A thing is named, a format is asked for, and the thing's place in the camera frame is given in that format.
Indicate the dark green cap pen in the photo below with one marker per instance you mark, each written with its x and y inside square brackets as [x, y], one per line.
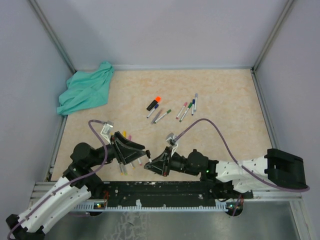
[162, 116]

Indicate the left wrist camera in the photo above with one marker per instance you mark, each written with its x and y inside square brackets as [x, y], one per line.
[107, 128]

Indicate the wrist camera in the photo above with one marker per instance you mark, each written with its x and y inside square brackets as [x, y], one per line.
[107, 128]
[171, 140]

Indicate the black orange highlighter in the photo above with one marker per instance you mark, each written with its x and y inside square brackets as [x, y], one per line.
[153, 103]

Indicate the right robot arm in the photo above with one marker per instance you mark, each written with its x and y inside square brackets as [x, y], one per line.
[277, 169]

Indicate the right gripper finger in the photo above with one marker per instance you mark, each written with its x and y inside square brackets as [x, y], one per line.
[160, 159]
[157, 168]

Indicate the green cap pen right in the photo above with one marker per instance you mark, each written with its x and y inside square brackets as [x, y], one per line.
[186, 111]

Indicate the blue cap pen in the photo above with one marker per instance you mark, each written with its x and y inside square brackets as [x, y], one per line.
[193, 107]
[153, 109]

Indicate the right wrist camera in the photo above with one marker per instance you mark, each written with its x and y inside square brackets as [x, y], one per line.
[171, 140]

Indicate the teal cloth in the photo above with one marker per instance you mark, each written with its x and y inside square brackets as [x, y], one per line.
[86, 90]

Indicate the light green cap pen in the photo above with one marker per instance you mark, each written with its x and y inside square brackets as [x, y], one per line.
[124, 170]

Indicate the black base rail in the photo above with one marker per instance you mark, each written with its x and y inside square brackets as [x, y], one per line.
[164, 193]

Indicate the purple cap pen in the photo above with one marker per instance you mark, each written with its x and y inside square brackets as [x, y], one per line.
[156, 116]

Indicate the small black marker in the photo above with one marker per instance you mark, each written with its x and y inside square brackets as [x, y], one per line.
[148, 154]

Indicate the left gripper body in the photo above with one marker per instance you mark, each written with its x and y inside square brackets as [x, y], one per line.
[117, 156]

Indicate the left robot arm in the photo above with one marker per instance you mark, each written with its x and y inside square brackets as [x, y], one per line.
[76, 185]

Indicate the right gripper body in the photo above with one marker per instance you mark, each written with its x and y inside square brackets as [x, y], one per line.
[166, 166]

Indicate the lilac cap pen right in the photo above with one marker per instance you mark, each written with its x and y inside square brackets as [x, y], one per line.
[196, 98]

